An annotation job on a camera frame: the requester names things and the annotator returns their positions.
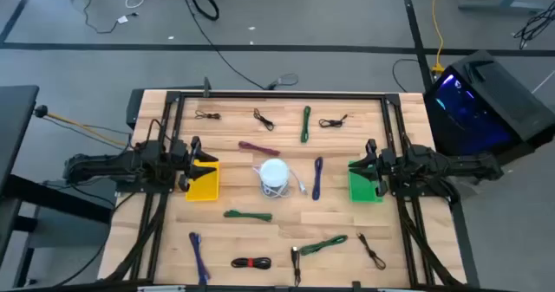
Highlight orange cable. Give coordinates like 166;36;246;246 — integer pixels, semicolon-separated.
33;104;131;149

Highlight black desk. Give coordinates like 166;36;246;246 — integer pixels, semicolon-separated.
0;85;114;289

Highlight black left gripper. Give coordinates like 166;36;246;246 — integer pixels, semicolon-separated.
169;135;219;193

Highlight black cable with red tie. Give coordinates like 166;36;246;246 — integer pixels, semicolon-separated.
230;256;273;270

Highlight yellow extension cable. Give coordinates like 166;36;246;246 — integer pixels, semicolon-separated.
430;0;447;75

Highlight long black floor cable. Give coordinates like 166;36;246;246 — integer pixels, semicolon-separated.
175;0;300;92

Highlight maroon USB cable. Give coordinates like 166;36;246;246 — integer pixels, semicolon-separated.
238;140;282;157

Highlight black cable with white adapter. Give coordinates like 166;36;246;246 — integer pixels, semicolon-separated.
82;0;140;36

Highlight black aluminium rig frame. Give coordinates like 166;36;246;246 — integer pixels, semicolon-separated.
99;81;469;292

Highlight black tangled floor cables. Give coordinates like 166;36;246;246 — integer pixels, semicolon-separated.
513;1;555;50

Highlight green braided USB cable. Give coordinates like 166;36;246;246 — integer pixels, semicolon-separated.
297;234;349;257
223;209;274;224

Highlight blue USB cable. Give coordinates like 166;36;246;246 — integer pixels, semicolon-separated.
311;155;324;202
188;231;212;286

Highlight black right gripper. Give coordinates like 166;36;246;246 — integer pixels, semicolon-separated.
348;138;398;198

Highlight black computer tower blue light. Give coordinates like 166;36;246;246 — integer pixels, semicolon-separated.
422;49;555;157

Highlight white lamp power cord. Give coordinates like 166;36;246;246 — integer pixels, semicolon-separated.
252;164;309;199

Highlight black coiled floor cable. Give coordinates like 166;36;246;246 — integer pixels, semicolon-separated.
191;0;220;23

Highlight thick black USB cable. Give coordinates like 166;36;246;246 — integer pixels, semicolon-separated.
291;245;303;288

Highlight yellow plastic basket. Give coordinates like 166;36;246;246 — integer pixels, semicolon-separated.
185;159;221;203

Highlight green plastic basket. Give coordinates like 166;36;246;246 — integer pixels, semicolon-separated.
347;159;384;204

